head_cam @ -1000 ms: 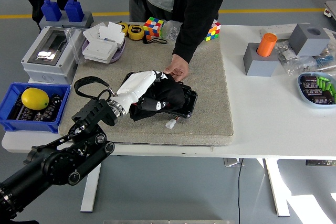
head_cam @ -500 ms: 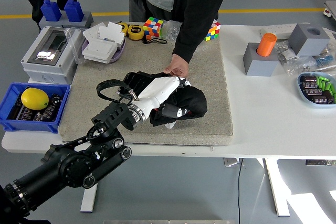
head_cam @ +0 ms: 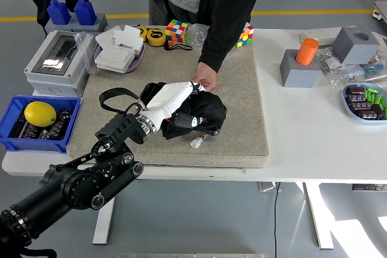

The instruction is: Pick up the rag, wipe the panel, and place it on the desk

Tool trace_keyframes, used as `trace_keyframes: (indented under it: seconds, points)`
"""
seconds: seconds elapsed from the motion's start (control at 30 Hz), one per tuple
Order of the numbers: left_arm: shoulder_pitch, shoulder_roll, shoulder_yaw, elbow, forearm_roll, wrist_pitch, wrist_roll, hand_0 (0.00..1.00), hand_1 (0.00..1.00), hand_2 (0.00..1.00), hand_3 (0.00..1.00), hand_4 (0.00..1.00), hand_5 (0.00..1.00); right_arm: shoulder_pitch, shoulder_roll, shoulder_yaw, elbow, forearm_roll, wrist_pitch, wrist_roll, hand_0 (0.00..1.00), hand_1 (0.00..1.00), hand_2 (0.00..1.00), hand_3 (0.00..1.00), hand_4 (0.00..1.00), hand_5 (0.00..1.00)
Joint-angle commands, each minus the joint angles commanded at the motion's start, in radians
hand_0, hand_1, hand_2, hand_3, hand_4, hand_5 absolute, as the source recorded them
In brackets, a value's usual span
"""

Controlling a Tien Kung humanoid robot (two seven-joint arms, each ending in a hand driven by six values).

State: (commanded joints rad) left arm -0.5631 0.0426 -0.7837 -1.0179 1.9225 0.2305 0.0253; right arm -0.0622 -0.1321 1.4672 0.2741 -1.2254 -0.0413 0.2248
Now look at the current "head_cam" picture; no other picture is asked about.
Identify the purple tray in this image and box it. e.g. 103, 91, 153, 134
94, 42, 145, 74

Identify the black hanging cable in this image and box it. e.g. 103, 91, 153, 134
273, 182, 281, 258

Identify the blue bottle-shaped block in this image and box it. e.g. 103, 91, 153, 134
47, 0, 72, 25
73, 0, 97, 26

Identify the colourful puzzle cube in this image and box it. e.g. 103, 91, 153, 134
235, 22, 255, 49
164, 18, 190, 46

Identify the clear bag of metal parts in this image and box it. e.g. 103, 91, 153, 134
316, 45, 366, 88

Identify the black wrist strap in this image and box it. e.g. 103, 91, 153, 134
164, 42, 194, 52

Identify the clear bag of screws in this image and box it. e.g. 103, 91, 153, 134
184, 23, 210, 48

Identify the grey holder base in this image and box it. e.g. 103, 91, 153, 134
44, 13, 109, 35

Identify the light blue bowl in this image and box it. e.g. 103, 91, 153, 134
341, 82, 387, 126

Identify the grey block with round hole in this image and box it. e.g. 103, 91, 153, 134
332, 26, 382, 65

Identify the white table leg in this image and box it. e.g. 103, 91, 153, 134
92, 178, 119, 245
302, 182, 335, 250

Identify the yellow lemon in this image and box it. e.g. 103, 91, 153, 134
24, 101, 57, 127

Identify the clear bag of blue resistors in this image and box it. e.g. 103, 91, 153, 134
361, 58, 387, 82

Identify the grey under-table control box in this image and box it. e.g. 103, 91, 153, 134
257, 181, 284, 193

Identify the clear plastic cover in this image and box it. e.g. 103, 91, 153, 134
73, 31, 100, 74

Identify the blue plastic bin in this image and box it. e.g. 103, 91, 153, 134
0, 94, 82, 153

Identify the yellow tape measure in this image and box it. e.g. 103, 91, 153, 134
146, 27, 167, 47
135, 24, 149, 41

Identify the black table control panel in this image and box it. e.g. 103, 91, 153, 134
351, 183, 387, 192

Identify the white perforated strip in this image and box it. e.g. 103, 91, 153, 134
299, 26, 357, 44

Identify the grey block holding cylinder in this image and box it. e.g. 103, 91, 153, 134
279, 48, 323, 89

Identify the dark cylindrical capacitor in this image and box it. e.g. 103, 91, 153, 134
21, 123, 40, 140
37, 127, 53, 141
59, 108, 73, 126
10, 112, 28, 138
48, 120, 66, 141

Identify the white wall switch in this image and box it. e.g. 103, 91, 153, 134
95, 45, 136, 74

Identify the black glossy panel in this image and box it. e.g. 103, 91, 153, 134
138, 82, 226, 136

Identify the person's hand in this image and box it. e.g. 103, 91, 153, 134
190, 62, 219, 92

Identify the grey-brown mat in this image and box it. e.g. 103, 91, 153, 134
67, 42, 270, 170

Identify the white connector with wires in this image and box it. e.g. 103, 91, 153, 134
189, 132, 209, 150

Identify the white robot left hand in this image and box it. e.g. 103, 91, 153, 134
144, 80, 209, 128

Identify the grey electrical enclosure box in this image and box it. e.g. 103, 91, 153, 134
23, 30, 99, 98

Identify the orange cylinder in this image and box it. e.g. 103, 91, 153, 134
295, 37, 320, 66

